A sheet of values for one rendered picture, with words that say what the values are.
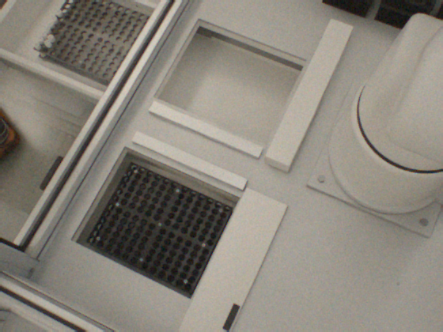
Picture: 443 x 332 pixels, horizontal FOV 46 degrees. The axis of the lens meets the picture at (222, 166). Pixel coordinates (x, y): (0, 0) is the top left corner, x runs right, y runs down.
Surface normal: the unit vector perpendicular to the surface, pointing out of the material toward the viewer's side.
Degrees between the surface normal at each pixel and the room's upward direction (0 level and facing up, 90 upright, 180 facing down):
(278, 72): 0
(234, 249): 0
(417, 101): 43
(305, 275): 0
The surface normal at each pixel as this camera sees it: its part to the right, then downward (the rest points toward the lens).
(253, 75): -0.04, -0.33
